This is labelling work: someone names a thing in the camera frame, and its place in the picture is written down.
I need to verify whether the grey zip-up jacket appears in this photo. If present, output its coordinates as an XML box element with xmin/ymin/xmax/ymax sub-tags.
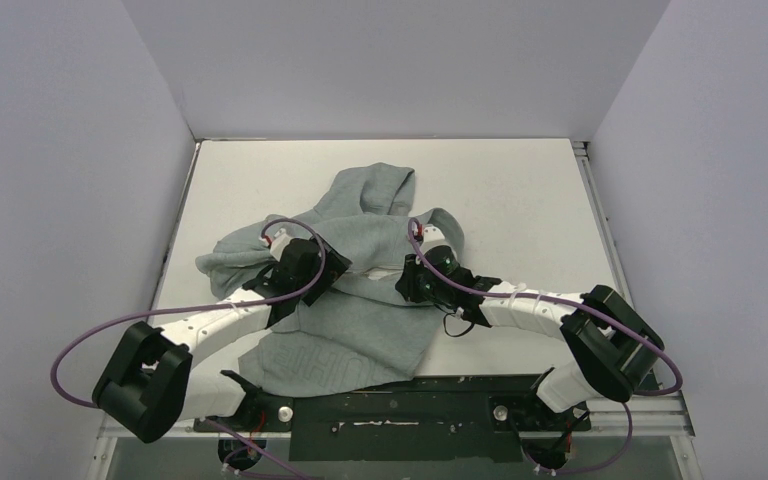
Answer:
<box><xmin>195</xmin><ymin>162</ymin><xmax>466</xmax><ymax>399</ymax></box>

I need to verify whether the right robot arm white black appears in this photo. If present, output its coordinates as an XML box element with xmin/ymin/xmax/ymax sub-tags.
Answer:
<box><xmin>395</xmin><ymin>246</ymin><xmax>664</xmax><ymax>428</ymax></box>

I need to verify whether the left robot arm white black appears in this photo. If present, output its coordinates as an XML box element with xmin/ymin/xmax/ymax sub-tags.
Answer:
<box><xmin>92</xmin><ymin>237</ymin><xmax>352</xmax><ymax>443</ymax></box>

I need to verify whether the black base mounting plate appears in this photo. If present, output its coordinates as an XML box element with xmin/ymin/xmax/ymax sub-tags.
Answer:
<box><xmin>219</xmin><ymin>375</ymin><xmax>628</xmax><ymax>466</ymax></box>

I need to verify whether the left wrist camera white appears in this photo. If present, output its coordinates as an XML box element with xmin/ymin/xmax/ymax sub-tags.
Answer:
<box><xmin>261</xmin><ymin>228</ymin><xmax>295</xmax><ymax>260</ymax></box>

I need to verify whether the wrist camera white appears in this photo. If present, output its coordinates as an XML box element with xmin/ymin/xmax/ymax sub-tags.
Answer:
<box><xmin>261</xmin><ymin>228</ymin><xmax>295</xmax><ymax>260</ymax></box>
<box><xmin>415</xmin><ymin>225</ymin><xmax>452</xmax><ymax>255</ymax></box>

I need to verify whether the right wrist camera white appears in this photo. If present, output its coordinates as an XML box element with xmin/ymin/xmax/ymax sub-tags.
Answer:
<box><xmin>415</xmin><ymin>225</ymin><xmax>452</xmax><ymax>255</ymax></box>

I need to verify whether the aluminium rail frame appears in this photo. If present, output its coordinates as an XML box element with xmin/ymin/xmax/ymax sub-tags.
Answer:
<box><xmin>95</xmin><ymin>140</ymin><xmax>697</xmax><ymax>440</ymax></box>

